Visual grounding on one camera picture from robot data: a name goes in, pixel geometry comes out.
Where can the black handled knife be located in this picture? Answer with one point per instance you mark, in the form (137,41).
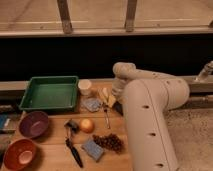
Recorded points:
(73,150)

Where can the orange bowl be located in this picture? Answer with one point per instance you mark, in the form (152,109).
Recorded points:
(19,154)

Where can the yellow banana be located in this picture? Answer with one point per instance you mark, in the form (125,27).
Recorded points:
(102,96)

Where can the green plastic tray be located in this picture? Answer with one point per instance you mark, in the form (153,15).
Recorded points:
(50,93)

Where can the small dark toy object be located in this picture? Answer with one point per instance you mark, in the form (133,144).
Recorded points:
(73,125)

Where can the dark grape bunch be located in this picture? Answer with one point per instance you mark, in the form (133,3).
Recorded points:
(111,142)

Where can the blue sponge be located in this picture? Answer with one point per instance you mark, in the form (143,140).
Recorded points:
(93,150)

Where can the black eraser block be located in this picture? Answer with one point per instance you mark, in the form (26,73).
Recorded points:
(118,107)

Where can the orange fruit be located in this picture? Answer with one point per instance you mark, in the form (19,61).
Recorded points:
(87,125)

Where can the white cup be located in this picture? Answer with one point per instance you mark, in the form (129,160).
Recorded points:
(84,86)

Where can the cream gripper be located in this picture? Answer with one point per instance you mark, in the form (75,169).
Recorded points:
(111,101)

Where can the crumpled grey cloth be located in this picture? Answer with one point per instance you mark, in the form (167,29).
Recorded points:
(92,104)

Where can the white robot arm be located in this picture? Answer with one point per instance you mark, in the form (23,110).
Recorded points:
(145,96)

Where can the purple bowl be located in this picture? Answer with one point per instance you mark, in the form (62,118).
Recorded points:
(34,124)

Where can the blue box at left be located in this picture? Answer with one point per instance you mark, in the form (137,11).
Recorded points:
(8,123)

